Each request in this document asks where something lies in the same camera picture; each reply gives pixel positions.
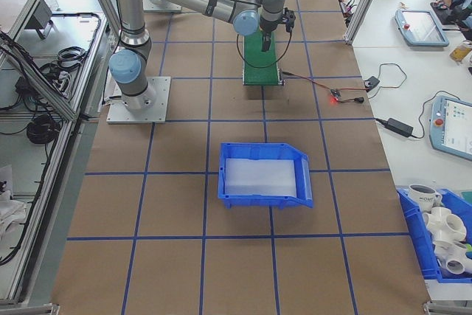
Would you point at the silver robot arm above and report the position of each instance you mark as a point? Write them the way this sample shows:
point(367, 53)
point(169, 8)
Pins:
point(131, 12)

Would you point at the green belt conveyor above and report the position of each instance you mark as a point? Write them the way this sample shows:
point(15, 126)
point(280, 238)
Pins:
point(258, 64)

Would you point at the small circuit board red LED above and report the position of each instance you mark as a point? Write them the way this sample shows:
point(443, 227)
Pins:
point(335, 93)

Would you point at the black barrel jack plug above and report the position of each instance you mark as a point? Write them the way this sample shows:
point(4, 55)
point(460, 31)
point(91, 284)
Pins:
point(358, 100)

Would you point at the small black adapter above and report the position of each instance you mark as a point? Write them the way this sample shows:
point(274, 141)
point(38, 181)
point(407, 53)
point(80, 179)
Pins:
point(371, 82)

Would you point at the blue grey teach pendant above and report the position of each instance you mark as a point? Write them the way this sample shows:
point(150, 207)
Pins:
point(453, 127)
point(420, 27)

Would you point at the blue open-front storage bin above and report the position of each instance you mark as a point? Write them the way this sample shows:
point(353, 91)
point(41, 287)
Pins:
point(254, 201)

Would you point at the black power brick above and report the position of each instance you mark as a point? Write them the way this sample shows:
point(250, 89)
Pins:
point(400, 127)

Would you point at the black controller red buttons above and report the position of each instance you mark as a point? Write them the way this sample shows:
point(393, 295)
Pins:
point(439, 5)

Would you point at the white printed mug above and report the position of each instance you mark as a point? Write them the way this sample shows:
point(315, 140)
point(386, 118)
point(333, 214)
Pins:
point(422, 197)

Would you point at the grey metal box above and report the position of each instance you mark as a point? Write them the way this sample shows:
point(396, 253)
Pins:
point(38, 16)

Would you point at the blue bin with fittings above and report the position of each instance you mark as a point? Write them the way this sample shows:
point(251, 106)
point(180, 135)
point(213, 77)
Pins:
point(416, 241)

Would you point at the white PVC pipe fitting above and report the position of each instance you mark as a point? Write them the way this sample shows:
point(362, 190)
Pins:
point(451, 259)
point(442, 223)

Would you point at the white crumpled cloth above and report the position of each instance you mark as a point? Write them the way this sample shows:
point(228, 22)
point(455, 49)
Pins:
point(11, 211)

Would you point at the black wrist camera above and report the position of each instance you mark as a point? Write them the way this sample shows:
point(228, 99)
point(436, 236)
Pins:
point(289, 19)

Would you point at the aluminium profile post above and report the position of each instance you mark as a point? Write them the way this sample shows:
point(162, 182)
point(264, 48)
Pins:
point(363, 1)

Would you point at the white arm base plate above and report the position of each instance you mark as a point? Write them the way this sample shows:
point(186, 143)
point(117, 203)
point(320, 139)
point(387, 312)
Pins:
point(160, 108)
point(166, 7)

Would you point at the V-shaped metal bar frame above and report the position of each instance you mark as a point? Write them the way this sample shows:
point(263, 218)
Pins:
point(51, 95)

